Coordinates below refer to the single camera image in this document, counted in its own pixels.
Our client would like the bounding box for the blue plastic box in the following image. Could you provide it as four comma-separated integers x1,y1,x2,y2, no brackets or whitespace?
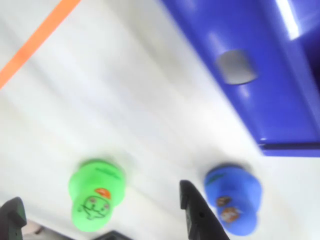
159,0,320,158

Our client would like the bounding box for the orange tape strip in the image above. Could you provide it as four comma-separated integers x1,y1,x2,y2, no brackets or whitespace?
0,0,82,90

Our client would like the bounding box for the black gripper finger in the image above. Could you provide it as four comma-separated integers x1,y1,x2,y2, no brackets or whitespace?
179,179,230,240
0,196,28,240

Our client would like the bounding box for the green rubber duck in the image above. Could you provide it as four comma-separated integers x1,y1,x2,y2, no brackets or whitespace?
67,158,126,232

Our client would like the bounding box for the blue rubber duck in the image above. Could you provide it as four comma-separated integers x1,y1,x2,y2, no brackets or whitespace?
203,166,263,237

